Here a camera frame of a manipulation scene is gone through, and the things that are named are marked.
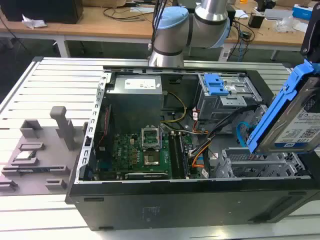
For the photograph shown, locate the hard disk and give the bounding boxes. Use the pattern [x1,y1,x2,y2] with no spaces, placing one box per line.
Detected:
[246,59,320,155]

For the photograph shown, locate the blue disk wire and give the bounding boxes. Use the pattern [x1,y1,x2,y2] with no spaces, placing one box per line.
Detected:
[235,120,251,149]

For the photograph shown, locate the RAM stick in slot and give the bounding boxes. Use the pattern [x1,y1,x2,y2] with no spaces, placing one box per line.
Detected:
[177,132,192,179]

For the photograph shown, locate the clear plastic bag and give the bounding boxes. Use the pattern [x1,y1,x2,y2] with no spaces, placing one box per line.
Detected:
[274,15,310,34]

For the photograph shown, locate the blue cardboard box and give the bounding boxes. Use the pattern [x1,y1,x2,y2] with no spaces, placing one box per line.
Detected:
[291,3,315,20]

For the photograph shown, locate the grey flat box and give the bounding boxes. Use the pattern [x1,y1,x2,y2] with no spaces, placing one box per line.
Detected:
[263,8,295,20]

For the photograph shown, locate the small black box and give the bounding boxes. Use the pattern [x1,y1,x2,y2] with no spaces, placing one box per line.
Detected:
[247,13,266,29]

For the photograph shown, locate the blue plastic drive latch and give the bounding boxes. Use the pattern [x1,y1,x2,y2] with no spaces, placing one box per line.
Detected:
[203,73,230,97]

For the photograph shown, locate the grey metal drive cage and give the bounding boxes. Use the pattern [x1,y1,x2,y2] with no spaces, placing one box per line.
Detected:
[194,73,264,124]

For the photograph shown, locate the grey power supply unit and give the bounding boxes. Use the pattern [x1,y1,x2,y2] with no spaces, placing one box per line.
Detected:
[106,74,165,136]

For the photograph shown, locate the CPU socket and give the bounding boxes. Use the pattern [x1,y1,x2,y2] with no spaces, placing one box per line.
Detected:
[141,148,161,169]

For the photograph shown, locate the wooden desk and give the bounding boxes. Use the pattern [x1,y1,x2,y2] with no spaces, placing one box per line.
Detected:
[0,0,320,61]

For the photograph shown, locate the black graphics card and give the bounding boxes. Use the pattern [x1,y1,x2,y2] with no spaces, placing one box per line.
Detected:
[124,171,171,181]

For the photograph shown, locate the black open PC case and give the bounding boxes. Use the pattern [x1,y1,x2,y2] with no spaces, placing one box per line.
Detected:
[64,65,320,232]

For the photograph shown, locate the green motherboard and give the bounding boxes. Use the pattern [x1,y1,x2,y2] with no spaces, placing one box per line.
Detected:
[94,131,198,181]

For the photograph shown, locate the large black box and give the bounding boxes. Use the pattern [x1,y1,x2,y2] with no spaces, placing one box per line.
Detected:
[0,0,85,25]

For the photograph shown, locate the crumpled white paper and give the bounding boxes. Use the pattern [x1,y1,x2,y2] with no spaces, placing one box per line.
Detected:
[21,13,48,30]

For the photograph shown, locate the grey parts rack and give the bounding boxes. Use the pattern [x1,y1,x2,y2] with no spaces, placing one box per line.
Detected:
[0,105,89,196]

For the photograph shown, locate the silver CPU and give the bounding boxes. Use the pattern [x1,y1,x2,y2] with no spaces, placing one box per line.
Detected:
[14,150,35,161]

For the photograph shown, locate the black sleeved wire bundle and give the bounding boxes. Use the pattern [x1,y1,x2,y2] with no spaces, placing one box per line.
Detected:
[189,106,258,157]

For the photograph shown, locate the white connector red wires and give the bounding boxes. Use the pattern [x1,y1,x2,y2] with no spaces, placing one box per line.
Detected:
[191,106,201,122]

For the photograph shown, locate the yellow black wire bundle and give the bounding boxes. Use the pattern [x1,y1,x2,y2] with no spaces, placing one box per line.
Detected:
[159,91,189,125]

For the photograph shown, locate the orange yellow wire bundle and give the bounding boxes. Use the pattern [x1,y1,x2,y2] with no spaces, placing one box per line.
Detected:
[191,139,211,171]

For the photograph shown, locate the metal socket cover frame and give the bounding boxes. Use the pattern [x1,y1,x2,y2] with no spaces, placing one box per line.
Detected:
[140,125,161,151]

